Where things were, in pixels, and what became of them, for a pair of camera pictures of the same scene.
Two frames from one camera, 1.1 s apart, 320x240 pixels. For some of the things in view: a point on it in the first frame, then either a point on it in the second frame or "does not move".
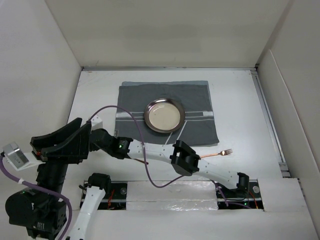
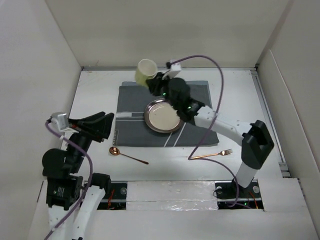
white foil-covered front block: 186,195 does not move
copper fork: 225,152 does not move
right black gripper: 93,147 -> 154,84
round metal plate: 164,115 does not move
